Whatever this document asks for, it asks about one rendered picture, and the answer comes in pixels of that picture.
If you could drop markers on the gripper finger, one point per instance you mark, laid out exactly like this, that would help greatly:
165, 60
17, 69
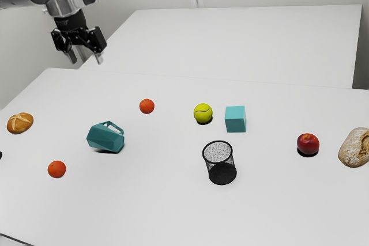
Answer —
95, 41
64, 44

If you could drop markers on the teal faceted mug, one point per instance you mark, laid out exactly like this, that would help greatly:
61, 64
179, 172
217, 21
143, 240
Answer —
105, 138

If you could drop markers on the rustic bread loaf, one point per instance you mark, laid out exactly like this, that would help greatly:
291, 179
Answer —
354, 148

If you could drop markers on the teal cube block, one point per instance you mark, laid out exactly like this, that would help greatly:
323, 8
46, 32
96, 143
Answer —
235, 119

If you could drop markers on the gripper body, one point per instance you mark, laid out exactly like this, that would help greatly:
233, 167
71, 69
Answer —
69, 22

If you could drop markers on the orange fruit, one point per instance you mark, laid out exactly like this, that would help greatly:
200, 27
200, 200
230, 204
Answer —
146, 106
56, 169

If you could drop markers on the black mesh pen holder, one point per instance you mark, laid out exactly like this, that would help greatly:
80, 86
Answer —
219, 161

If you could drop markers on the yellow tennis ball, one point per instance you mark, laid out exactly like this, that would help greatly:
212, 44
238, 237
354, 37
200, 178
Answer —
203, 113

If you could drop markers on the round crusty bread roll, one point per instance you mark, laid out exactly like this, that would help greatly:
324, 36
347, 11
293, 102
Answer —
20, 123

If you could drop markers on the red apple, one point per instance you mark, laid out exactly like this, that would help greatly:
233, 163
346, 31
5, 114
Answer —
308, 143

